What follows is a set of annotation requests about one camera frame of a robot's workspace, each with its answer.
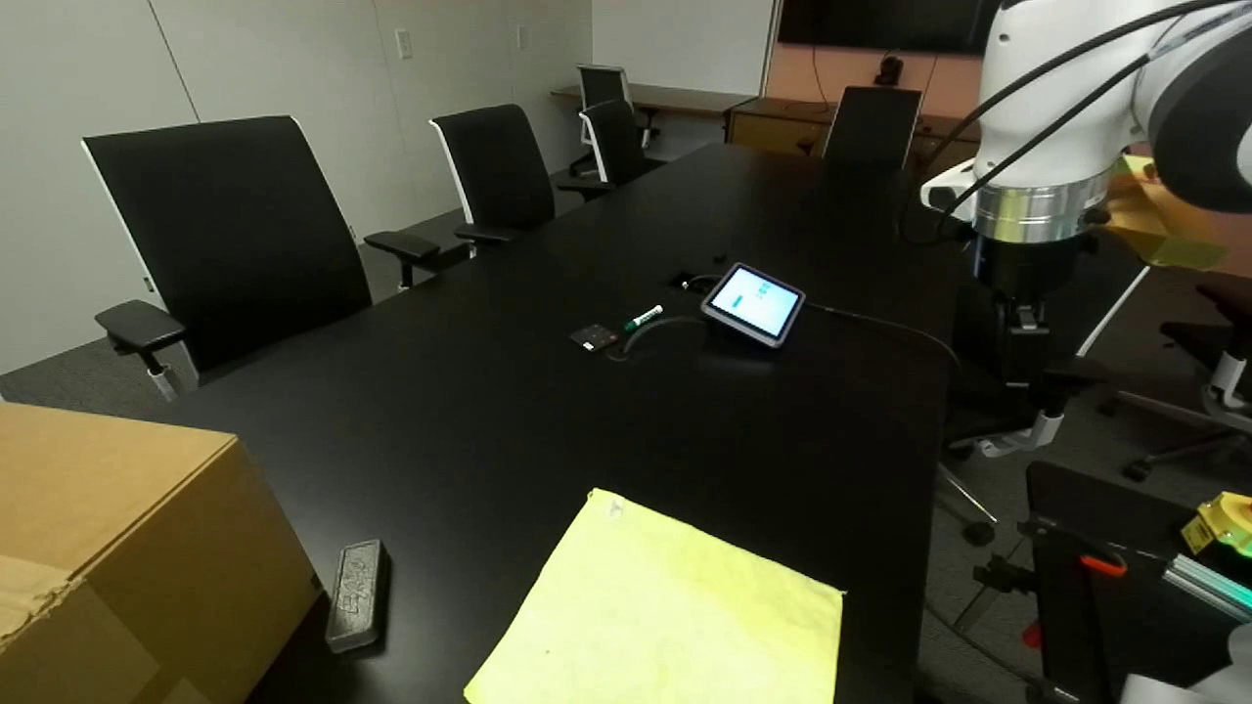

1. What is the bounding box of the large black office chair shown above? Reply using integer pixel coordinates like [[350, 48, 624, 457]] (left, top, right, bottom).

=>
[[76, 115, 375, 401]]

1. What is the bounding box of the small black office chair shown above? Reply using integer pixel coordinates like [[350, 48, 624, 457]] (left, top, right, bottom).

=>
[[573, 64, 633, 115]]

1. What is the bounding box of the grey remote control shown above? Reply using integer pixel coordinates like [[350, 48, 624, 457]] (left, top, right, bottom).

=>
[[322, 536, 392, 657]]

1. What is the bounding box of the armless black office chair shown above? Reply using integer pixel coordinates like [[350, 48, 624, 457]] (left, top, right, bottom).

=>
[[816, 82, 927, 175]]

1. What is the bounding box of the smart display with lit screen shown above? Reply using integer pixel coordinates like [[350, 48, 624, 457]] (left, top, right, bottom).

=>
[[697, 258, 815, 351]]

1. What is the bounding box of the black chair with white post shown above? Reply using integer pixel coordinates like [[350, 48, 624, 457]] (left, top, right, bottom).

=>
[[1117, 270, 1252, 486]]

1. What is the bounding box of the black white-framed office chair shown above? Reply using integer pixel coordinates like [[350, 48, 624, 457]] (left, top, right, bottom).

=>
[[560, 99, 663, 202]]

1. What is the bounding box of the black wall screen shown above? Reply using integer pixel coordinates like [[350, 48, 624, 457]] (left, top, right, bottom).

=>
[[775, 0, 1010, 58]]

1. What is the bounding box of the yellow towel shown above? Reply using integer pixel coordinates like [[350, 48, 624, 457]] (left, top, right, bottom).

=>
[[460, 486, 847, 704]]

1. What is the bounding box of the small black square device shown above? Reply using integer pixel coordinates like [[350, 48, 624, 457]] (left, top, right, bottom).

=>
[[568, 317, 624, 360]]

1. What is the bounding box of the brown cardboard box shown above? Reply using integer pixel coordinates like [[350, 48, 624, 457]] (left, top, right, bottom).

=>
[[0, 394, 324, 704]]

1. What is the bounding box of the black stand with orange clamp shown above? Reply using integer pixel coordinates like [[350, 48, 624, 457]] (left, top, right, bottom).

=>
[[1022, 457, 1181, 704]]

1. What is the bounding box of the yellow green plastic object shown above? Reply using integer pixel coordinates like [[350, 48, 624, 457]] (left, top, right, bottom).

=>
[[1178, 490, 1252, 558]]

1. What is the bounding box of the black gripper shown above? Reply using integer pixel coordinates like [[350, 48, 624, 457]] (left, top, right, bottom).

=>
[[975, 240, 1087, 427]]

